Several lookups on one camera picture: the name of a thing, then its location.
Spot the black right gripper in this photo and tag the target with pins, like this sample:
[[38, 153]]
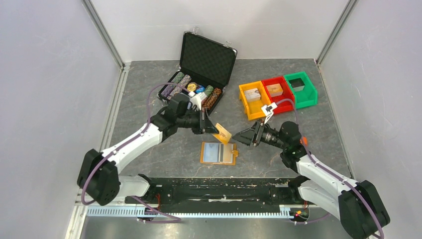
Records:
[[246, 136]]

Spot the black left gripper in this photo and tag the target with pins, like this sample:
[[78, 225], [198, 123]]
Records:
[[204, 127]]

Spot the yellow orange credit card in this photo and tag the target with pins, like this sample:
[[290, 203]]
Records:
[[223, 134]]

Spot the orange leather card holder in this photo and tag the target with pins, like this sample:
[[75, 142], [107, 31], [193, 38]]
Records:
[[218, 153]]

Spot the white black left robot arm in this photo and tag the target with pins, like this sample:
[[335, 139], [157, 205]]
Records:
[[100, 176]]

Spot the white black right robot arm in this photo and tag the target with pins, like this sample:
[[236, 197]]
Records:
[[357, 205]]

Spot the card deck in yellow bin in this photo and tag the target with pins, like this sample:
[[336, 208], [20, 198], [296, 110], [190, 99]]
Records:
[[252, 95]]

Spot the card deck in red bin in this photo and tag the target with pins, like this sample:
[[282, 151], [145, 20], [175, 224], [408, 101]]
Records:
[[275, 90]]

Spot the yellow plastic bin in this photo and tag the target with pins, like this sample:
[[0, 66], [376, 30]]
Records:
[[253, 109]]

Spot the blue dealer chip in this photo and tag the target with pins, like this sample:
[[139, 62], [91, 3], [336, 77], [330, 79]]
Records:
[[200, 90]]

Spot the yellow dealer chip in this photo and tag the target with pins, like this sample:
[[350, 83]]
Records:
[[191, 87]]

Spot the red plastic bin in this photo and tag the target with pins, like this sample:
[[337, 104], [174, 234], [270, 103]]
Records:
[[286, 94]]

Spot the blue orange toy truck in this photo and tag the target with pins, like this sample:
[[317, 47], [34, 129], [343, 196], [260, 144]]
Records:
[[304, 141]]

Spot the black poker chip case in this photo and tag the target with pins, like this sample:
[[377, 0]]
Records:
[[208, 63]]

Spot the black box in green bin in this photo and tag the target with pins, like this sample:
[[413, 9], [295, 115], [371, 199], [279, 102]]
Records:
[[297, 84]]

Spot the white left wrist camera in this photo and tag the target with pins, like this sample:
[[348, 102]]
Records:
[[197, 99]]

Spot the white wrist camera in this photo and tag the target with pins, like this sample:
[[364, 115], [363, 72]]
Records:
[[197, 99], [268, 111]]

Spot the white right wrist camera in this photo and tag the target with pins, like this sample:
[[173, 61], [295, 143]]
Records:
[[268, 111]]

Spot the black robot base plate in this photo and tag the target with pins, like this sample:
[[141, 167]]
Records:
[[220, 195]]

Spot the slotted aluminium cable duct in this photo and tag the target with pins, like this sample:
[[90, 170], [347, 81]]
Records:
[[142, 212]]

